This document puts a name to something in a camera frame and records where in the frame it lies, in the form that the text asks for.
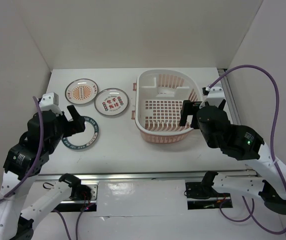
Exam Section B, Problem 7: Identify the aluminium rail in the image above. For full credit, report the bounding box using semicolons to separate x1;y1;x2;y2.
220;76;241;125
36;169;258;182

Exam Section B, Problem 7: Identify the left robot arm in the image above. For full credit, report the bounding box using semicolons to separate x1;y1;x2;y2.
0;105;91;240

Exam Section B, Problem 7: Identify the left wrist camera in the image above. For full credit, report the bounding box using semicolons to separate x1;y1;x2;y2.
39;92;59;112

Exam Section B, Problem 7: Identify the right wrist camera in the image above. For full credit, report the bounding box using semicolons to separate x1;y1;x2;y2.
200;84;226;110

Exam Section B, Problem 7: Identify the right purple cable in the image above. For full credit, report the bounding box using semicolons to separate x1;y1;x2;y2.
206;64;286;235

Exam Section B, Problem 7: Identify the orange sunburst plate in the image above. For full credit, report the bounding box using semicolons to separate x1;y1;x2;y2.
65;78;98;105

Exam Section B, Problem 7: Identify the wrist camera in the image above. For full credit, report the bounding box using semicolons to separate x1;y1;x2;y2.
200;84;226;110
39;92;59;112

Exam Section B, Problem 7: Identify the dark green rim plate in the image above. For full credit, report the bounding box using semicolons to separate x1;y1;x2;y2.
61;116;99;151

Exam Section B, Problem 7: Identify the red characters plate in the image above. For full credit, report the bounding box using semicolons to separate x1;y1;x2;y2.
94;88;129;117

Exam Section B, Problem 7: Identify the right side aluminium rail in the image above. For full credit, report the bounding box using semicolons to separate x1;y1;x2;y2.
220;76;241;125

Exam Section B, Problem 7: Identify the pink white dish rack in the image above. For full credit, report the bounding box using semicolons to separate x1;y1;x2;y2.
132;69;202;144

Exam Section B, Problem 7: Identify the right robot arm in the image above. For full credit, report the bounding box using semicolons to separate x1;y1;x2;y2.
180;100;286;215

